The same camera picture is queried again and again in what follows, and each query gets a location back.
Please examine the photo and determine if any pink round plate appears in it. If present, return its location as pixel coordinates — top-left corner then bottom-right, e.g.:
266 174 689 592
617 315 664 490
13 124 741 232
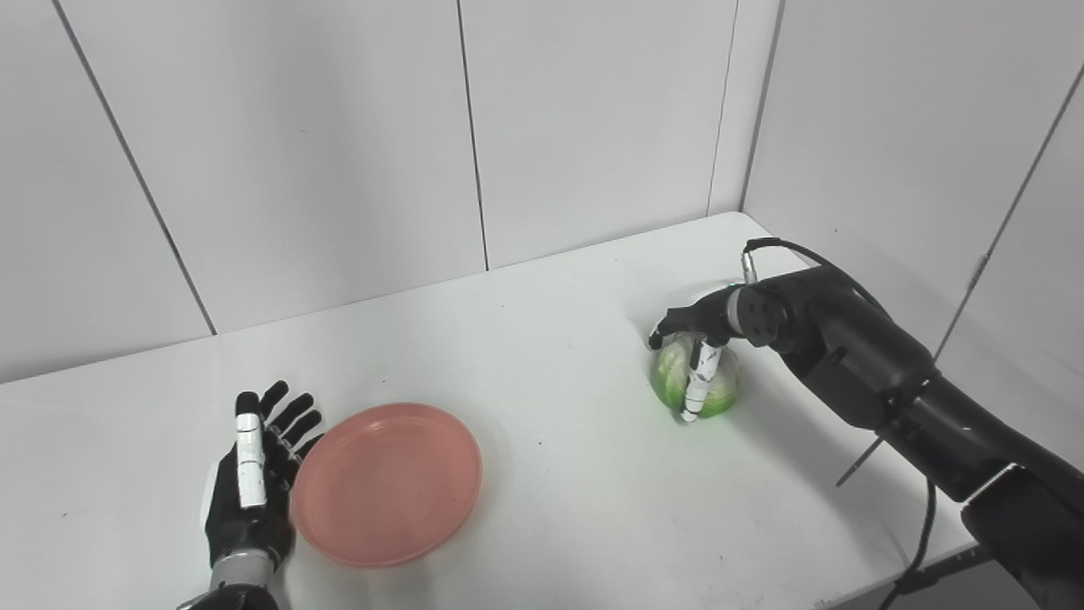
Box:
290 403 484 568

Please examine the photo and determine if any green white toy cabbage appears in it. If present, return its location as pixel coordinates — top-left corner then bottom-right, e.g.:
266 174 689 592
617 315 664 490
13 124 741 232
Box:
650 333 742 418

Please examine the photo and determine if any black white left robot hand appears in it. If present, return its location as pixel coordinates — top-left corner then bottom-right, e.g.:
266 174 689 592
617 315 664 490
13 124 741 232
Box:
202 380 325 569

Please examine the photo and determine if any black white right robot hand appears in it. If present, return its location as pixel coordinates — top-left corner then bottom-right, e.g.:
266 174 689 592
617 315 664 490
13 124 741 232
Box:
648 287 738 423

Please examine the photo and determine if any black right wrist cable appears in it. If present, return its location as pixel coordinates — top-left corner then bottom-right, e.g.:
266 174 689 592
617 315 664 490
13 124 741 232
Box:
742 237 943 610

